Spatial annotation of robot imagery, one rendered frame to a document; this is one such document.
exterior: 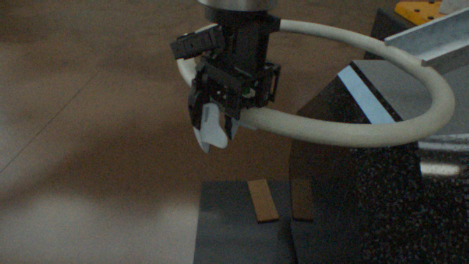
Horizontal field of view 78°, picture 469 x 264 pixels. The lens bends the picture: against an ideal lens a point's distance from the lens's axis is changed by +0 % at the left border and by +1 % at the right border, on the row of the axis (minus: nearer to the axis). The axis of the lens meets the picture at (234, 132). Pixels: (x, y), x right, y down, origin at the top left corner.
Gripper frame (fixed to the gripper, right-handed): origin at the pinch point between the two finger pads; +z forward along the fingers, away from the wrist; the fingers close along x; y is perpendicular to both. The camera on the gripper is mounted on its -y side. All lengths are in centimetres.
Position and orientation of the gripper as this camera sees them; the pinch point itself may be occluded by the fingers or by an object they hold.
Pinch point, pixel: (216, 136)
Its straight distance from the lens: 45.6
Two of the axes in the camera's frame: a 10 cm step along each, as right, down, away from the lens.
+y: 7.0, 4.8, -5.3
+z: -0.8, 7.9, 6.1
